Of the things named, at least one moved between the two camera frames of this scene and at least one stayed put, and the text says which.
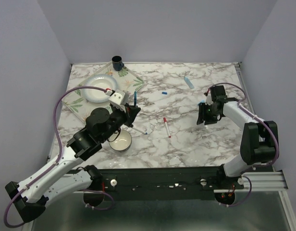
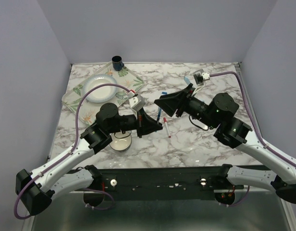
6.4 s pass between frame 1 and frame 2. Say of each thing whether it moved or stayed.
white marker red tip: stayed
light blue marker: stayed
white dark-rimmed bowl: stayed
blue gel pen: moved
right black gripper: moved
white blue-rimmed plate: stayed
